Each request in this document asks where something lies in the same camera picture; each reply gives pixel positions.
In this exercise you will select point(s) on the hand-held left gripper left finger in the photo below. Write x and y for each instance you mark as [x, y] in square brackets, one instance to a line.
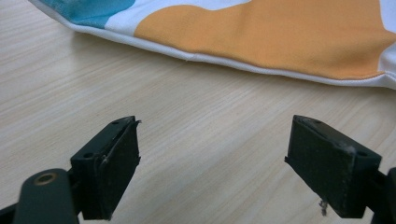
[106, 168]

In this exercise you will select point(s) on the white tote bag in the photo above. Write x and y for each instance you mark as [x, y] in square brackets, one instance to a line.
[249, 37]

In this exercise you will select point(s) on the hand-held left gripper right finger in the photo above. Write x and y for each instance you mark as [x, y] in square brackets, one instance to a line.
[330, 168]

